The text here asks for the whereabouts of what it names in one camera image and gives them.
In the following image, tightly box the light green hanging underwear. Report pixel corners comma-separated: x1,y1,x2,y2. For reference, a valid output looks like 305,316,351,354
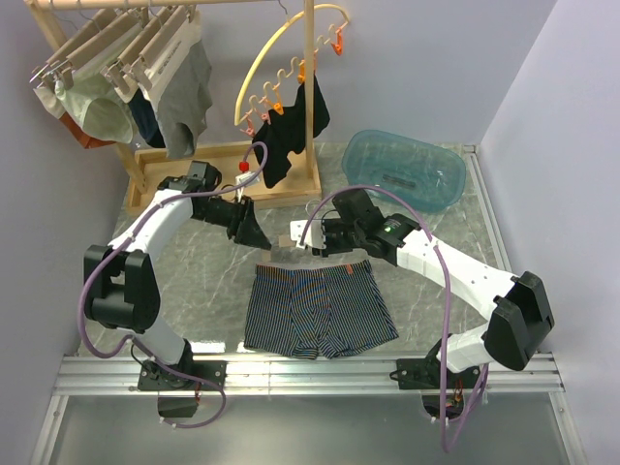
54,51,136,144

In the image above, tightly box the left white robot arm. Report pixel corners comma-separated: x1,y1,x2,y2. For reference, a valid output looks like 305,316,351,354
77,162,271,389

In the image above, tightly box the wooden clothes rack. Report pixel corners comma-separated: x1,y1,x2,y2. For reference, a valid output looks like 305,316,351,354
23,0,324,222

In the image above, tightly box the navy striped underwear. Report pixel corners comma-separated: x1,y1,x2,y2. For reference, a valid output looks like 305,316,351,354
243,260,399,359

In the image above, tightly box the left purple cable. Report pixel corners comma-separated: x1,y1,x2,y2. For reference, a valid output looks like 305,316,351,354
77,141,270,430

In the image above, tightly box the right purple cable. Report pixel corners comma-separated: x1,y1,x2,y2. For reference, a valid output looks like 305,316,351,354
299,185,490,452

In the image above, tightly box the purple cable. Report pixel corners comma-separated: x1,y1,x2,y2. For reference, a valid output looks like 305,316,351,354
77,141,270,430
299,185,490,452

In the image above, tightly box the blue plastic basin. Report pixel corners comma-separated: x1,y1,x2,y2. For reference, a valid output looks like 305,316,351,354
341,130,466,213

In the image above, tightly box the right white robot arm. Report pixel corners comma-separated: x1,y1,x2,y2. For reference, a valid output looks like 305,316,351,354
291,185,554,388

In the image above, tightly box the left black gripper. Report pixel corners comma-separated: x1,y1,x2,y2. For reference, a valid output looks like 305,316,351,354
196,196,272,250

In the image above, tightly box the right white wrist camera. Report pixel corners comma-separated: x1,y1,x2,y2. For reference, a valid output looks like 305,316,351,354
290,220,326,250

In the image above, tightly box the black hanging underwear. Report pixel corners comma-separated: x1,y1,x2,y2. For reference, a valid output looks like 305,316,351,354
252,84,306,189

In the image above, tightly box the beige hanger with green underwear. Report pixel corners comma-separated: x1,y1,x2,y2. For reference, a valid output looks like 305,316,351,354
29,8,150,88

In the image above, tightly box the dark blue hanging underwear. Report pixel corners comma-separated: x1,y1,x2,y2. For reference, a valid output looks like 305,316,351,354
128,88,166,148

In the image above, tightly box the grey hanging underwear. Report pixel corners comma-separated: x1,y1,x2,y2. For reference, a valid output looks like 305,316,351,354
146,19,212,159

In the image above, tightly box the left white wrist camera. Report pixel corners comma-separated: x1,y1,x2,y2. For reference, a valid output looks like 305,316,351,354
234,161,261,202

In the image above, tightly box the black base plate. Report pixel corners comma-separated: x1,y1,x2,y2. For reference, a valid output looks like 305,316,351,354
388,358,440,390
138,360,227,391

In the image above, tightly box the beige clip hanger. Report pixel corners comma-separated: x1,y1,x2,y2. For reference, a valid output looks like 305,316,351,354
261,199,329,262

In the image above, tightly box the beige hanger with grey underwear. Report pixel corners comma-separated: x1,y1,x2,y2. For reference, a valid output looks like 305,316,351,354
115,5,198,103

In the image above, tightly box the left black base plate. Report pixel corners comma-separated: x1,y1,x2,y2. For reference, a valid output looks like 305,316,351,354
138,360,227,391

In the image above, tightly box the yellow curved clip hanger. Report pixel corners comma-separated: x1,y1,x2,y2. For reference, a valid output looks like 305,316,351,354
233,1,350,136

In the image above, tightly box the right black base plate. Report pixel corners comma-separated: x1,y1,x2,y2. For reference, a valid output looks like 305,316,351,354
388,358,440,390

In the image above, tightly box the orange hanging underwear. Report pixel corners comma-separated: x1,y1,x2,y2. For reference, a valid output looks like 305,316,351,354
59,112,115,149

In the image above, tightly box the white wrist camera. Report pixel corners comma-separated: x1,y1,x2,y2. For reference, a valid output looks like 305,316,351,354
290,220,326,250
234,161,261,202

